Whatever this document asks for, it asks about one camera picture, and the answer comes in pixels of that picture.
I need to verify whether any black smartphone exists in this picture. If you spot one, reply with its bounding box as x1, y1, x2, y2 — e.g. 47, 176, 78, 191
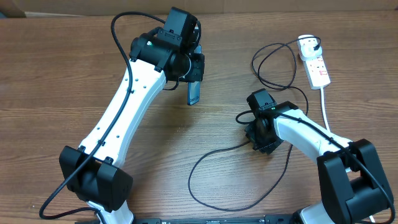
187, 45, 203, 106

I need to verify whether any black USB charging cable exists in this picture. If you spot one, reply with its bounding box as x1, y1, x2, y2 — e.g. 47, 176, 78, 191
187, 36, 322, 212

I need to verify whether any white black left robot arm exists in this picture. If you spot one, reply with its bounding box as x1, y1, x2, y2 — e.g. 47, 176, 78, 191
59, 7, 205, 223

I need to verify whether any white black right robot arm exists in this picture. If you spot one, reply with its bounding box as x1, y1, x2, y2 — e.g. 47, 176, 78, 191
245, 89, 396, 223

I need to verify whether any white charger adapter plug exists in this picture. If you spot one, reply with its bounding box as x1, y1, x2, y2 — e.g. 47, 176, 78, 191
298, 44, 323, 61

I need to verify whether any white power strip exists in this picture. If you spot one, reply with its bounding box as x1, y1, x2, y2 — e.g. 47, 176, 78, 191
297, 34, 331, 90

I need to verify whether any brown cardboard backdrop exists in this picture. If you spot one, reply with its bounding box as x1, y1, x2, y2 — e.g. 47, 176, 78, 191
1, 0, 397, 17

